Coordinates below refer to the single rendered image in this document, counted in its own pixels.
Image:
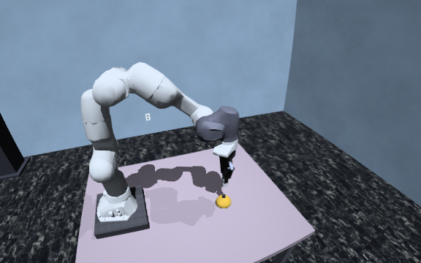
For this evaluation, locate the yellow dome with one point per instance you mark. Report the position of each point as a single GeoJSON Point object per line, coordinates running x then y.
{"type": "Point", "coordinates": [223, 201]}

